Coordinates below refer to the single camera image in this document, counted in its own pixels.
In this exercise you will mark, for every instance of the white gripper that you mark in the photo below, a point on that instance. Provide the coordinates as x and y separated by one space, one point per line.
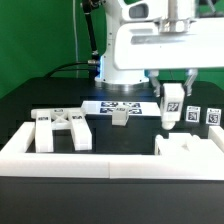
141 46

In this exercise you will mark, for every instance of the white U-shaped fence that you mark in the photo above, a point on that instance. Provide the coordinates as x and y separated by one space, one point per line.
15 160

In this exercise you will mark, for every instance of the white chair back frame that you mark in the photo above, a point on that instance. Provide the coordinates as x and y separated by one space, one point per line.
55 119

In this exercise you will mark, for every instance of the small tag cube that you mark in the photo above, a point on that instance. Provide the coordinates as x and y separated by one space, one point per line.
193 114
213 116

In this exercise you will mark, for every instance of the left small tag cube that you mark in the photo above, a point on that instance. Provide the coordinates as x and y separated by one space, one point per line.
193 114

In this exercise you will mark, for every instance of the right small tag cube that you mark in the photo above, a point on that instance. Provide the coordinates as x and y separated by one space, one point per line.
213 116

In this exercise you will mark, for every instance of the white chair seat part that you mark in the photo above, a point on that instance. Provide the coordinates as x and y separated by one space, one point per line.
186 144

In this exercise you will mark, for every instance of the white marker sheet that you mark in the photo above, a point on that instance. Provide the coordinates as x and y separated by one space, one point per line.
107 107

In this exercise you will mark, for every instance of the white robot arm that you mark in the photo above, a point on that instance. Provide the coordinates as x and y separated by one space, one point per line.
170 16

